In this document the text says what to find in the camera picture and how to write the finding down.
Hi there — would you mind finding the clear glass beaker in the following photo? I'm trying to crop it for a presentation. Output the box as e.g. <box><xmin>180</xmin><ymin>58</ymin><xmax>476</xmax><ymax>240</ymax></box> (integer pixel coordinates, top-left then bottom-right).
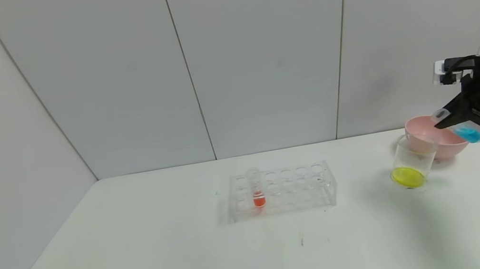
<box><xmin>385</xmin><ymin>132</ymin><xmax>441</xmax><ymax>192</ymax></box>

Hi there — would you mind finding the test tube with blue pigment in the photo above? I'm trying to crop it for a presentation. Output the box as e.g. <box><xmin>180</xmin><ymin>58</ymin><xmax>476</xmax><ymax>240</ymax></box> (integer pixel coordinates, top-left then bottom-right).
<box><xmin>431</xmin><ymin>103</ymin><xmax>480</xmax><ymax>150</ymax></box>

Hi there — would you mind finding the test tube with red pigment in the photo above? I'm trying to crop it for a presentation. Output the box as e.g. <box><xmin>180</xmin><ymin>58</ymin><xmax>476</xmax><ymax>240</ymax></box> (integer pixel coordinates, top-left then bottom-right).
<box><xmin>246</xmin><ymin>167</ymin><xmax>267</xmax><ymax>209</ymax></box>

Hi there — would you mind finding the clear plastic test tube rack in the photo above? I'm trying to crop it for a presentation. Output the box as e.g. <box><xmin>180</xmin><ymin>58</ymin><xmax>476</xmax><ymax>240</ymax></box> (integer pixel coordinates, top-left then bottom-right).
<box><xmin>220</xmin><ymin>156</ymin><xmax>341</xmax><ymax>224</ymax></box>

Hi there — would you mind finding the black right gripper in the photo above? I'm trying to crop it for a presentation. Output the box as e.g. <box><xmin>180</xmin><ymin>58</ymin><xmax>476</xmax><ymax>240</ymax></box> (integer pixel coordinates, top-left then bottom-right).
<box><xmin>427</xmin><ymin>72</ymin><xmax>480</xmax><ymax>136</ymax></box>

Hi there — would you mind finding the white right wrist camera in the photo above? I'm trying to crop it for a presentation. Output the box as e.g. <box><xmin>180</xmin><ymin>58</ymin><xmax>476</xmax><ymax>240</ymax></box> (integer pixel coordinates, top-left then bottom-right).
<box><xmin>432</xmin><ymin>57</ymin><xmax>464</xmax><ymax>88</ymax></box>

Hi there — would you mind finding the pink bowl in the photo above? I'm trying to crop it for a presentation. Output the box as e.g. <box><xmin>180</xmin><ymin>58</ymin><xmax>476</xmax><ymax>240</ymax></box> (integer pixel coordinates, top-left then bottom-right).
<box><xmin>402</xmin><ymin>109</ymin><xmax>476</xmax><ymax>165</ymax></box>

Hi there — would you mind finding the black camera cable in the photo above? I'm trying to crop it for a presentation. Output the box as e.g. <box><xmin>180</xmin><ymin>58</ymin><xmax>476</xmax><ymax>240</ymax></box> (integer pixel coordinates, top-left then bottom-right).
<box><xmin>442</xmin><ymin>52</ymin><xmax>480</xmax><ymax>75</ymax></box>

